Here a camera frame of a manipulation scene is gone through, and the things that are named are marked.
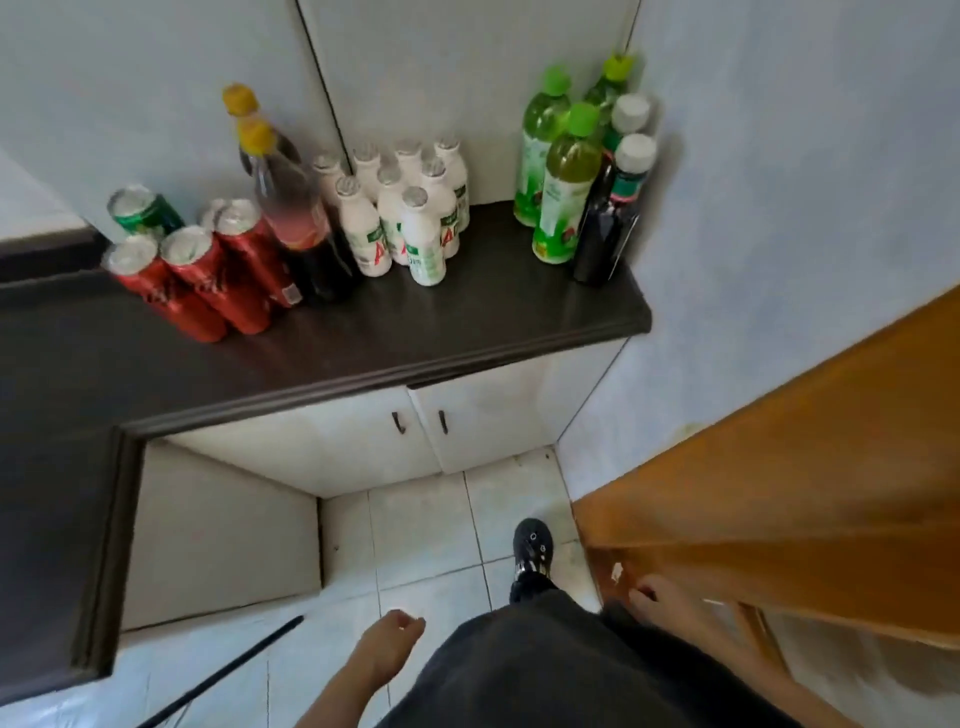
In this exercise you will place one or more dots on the person's left hand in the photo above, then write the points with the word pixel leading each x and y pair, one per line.
pixel 386 649

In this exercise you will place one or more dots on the person's right hand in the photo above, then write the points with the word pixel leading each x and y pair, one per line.
pixel 667 607

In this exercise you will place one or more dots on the cluster of small white bottles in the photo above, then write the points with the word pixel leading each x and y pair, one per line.
pixel 420 217

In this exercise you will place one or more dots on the cola bottle yellow cap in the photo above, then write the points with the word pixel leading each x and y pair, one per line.
pixel 241 101
pixel 300 217

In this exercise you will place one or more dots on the green Sprite can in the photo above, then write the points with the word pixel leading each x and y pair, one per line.
pixel 146 214

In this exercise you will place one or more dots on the green tea bottle lime cap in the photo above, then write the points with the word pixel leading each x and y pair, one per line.
pixel 619 69

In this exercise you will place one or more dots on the person's right forearm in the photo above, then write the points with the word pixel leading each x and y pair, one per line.
pixel 772 682

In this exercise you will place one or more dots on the person's black trousers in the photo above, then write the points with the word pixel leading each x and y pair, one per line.
pixel 534 591

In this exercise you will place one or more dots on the person's black right shoe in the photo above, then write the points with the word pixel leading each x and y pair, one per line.
pixel 532 551

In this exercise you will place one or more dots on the black tripod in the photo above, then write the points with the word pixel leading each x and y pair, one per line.
pixel 247 654

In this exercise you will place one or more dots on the orange wooden door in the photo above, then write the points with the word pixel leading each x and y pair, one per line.
pixel 787 487

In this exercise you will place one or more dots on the white corner base cabinet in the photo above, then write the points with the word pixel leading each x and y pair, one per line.
pixel 225 540

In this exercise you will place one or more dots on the tall grey cabinet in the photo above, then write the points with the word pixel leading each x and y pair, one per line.
pixel 412 60

